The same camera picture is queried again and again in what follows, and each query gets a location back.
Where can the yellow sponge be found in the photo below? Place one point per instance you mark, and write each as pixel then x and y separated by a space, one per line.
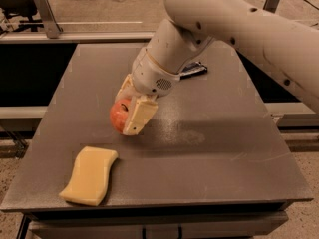
pixel 88 184

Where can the left metal bracket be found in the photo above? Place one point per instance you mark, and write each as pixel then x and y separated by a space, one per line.
pixel 51 27

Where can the right metal bracket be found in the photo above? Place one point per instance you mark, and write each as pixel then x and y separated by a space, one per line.
pixel 271 5

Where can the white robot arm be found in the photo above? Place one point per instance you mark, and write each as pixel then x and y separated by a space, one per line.
pixel 284 50

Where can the black office chair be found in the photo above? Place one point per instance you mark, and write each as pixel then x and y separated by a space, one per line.
pixel 23 8

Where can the metal bracket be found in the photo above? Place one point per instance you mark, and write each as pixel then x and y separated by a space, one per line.
pixel 271 5
pixel 51 27

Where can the dark blue snack wrapper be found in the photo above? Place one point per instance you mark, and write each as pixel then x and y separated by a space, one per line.
pixel 193 69

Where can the red apple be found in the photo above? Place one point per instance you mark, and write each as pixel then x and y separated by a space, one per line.
pixel 119 113

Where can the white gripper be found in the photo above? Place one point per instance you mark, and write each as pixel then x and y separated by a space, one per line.
pixel 150 75

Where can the metal rail frame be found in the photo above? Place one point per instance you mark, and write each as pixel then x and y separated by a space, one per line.
pixel 76 37

